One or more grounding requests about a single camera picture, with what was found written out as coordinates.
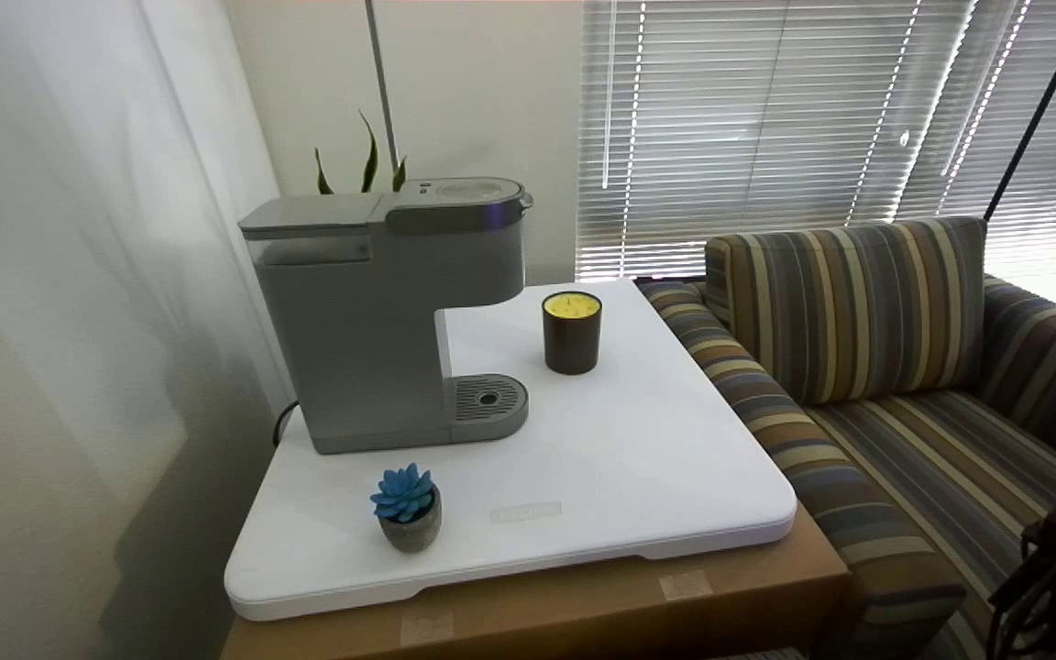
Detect striped sofa back cushion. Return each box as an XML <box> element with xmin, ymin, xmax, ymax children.
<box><xmin>705</xmin><ymin>217</ymin><xmax>989</xmax><ymax>410</ymax></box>

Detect striped sofa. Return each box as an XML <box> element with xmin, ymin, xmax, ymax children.
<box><xmin>635</xmin><ymin>217</ymin><xmax>1056</xmax><ymax>660</ymax></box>

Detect grey coffee machine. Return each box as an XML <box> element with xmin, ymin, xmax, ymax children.
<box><xmin>240</xmin><ymin>173</ymin><xmax>535</xmax><ymax>459</ymax></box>

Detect thin grey plant stem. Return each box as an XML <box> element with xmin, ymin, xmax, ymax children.
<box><xmin>362</xmin><ymin>0</ymin><xmax>403</xmax><ymax>175</ymax></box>

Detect brown cardboard box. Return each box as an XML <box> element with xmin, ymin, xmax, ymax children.
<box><xmin>221</xmin><ymin>504</ymin><xmax>856</xmax><ymax>660</ymax></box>

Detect black power cable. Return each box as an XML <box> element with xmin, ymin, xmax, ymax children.
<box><xmin>268</xmin><ymin>400</ymin><xmax>305</xmax><ymax>452</ymax></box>

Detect black slanted pole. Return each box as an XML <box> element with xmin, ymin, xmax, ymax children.
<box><xmin>981</xmin><ymin>0</ymin><xmax>1056</xmax><ymax>226</ymax></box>

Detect green plant leaves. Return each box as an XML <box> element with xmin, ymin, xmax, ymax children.
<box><xmin>311</xmin><ymin>111</ymin><xmax>411</xmax><ymax>197</ymax></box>

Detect yellow candle in dark glass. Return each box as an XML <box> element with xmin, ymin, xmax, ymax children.
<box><xmin>541</xmin><ymin>285</ymin><xmax>606</xmax><ymax>376</ymax></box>

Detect grey coffee machine lid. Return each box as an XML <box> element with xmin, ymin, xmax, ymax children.
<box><xmin>382</xmin><ymin>173</ymin><xmax>535</xmax><ymax>237</ymax></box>

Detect white window blinds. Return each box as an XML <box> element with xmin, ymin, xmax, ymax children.
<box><xmin>577</xmin><ymin>0</ymin><xmax>1056</xmax><ymax>315</ymax></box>

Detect blue succulent in grey pot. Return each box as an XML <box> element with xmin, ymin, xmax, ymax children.
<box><xmin>366</xmin><ymin>460</ymin><xmax>444</xmax><ymax>554</ymax></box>

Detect white plastic board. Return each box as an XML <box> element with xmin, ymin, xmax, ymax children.
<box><xmin>221</xmin><ymin>278</ymin><xmax>802</xmax><ymax>623</ymax></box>

